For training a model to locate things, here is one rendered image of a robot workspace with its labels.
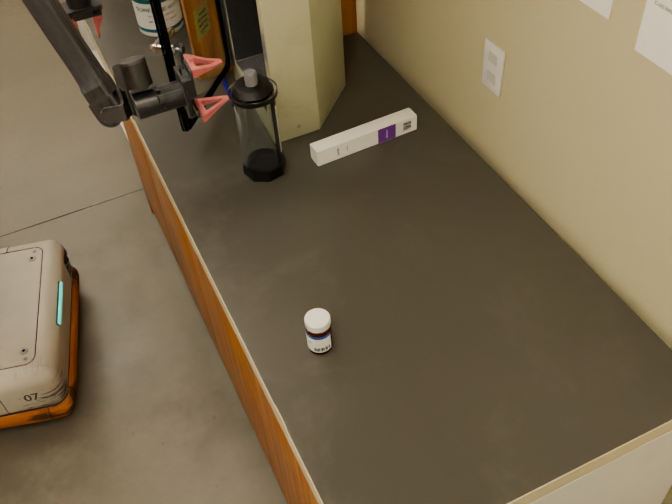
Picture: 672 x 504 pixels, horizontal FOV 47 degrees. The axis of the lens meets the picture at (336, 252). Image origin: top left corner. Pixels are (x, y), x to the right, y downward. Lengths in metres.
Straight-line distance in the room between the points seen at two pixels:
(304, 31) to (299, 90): 0.15
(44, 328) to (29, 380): 0.18
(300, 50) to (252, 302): 0.60
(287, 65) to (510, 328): 0.78
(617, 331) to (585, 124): 0.40
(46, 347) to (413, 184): 1.29
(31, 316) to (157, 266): 0.60
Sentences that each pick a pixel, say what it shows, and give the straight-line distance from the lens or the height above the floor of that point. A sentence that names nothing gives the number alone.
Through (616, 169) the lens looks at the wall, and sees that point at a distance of 1.52.
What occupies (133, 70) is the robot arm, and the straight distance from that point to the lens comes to 1.68.
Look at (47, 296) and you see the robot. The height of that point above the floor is 0.28.
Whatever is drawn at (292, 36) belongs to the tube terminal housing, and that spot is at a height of 1.22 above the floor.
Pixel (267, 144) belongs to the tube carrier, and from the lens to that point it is 1.75.
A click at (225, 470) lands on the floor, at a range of 2.44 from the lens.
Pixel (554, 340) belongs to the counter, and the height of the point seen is 0.94.
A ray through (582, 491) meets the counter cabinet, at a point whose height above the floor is 0.83.
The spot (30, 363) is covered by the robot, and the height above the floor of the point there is 0.28.
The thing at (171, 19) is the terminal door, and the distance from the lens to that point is 1.81.
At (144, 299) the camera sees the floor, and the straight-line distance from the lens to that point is 2.91.
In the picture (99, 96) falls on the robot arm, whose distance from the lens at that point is 1.71.
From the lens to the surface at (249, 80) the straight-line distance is 1.69.
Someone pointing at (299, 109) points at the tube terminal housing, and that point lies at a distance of 1.89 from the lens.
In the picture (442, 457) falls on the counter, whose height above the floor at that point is 0.94.
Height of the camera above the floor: 2.11
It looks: 46 degrees down
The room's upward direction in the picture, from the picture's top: 5 degrees counter-clockwise
